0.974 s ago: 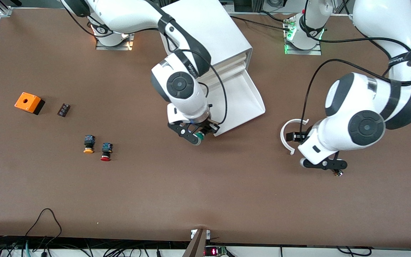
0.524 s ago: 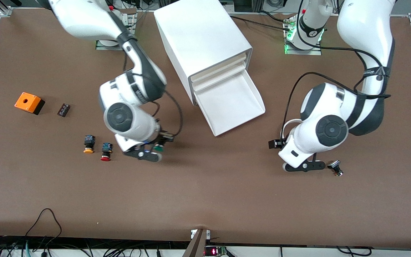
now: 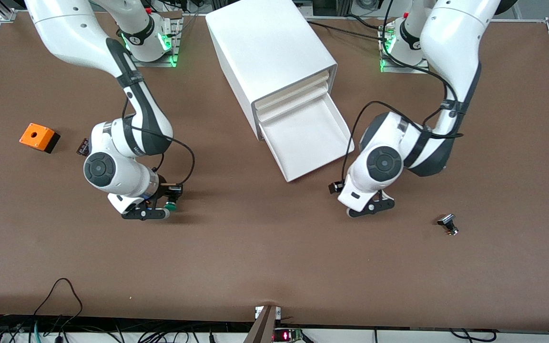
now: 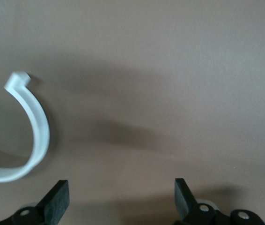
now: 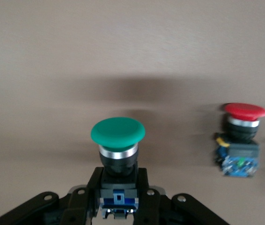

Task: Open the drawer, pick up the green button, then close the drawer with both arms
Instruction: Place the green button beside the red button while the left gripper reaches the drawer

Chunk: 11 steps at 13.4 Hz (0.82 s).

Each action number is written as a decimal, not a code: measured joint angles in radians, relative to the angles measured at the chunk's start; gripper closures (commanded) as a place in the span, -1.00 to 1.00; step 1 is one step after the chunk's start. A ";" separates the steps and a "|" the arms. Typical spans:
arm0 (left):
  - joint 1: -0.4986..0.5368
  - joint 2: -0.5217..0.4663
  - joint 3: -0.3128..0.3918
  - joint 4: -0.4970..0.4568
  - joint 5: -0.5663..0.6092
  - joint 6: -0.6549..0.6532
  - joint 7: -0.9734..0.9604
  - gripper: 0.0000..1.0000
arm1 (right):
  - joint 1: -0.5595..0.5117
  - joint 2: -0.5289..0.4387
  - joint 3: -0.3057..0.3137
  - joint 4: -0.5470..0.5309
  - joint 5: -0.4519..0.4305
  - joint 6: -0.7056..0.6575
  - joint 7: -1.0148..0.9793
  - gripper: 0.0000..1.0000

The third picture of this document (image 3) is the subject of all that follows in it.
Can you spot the small white bracket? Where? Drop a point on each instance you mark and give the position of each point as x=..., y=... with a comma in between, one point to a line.
x=257, y=312

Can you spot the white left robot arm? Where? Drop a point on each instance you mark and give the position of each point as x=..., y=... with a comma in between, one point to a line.
x=384, y=164

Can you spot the black silver selector switch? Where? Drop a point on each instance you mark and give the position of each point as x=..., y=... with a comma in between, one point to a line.
x=447, y=221

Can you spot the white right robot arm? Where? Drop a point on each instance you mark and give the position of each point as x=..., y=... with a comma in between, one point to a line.
x=112, y=171

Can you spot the brown camera mount post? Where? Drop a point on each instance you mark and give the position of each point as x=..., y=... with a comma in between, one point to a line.
x=261, y=328

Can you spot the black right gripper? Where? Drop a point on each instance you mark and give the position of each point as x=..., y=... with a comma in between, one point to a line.
x=164, y=190

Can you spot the small black contact block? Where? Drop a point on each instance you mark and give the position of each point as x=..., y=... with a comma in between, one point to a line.
x=83, y=146

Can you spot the white plain drawer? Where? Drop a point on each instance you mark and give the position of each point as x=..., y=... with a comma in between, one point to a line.
x=284, y=108
x=303, y=89

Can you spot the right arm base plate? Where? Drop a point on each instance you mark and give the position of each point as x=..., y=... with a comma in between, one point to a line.
x=150, y=63

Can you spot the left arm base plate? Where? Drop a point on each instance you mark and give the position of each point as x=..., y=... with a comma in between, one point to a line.
x=398, y=70

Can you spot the orange button enclosure box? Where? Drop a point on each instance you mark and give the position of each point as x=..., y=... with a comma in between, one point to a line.
x=36, y=136

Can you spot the device with red display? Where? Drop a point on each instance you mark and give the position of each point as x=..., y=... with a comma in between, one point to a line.
x=284, y=336

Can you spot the green push button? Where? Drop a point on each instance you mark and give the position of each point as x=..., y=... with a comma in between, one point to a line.
x=171, y=207

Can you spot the white drawer cabinet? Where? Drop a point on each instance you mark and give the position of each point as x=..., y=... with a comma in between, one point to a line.
x=265, y=43

